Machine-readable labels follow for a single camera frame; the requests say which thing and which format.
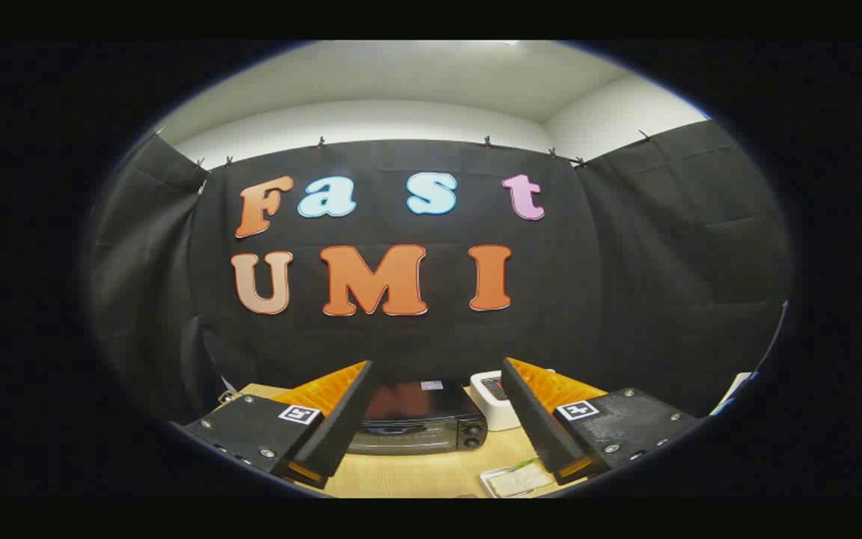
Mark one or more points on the small metal tray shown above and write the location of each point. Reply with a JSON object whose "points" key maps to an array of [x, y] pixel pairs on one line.
{"points": [[485, 479]]}

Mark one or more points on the white toaster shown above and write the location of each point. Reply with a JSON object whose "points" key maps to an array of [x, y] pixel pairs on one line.
{"points": [[494, 413]]}

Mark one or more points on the black toaster oven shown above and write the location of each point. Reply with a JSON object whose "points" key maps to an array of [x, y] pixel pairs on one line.
{"points": [[416, 434]]}

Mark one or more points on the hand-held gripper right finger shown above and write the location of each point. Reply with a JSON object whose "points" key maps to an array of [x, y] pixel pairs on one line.
{"points": [[532, 419]]}

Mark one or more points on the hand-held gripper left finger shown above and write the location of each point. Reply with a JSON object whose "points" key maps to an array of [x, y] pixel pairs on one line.
{"points": [[341, 427]]}

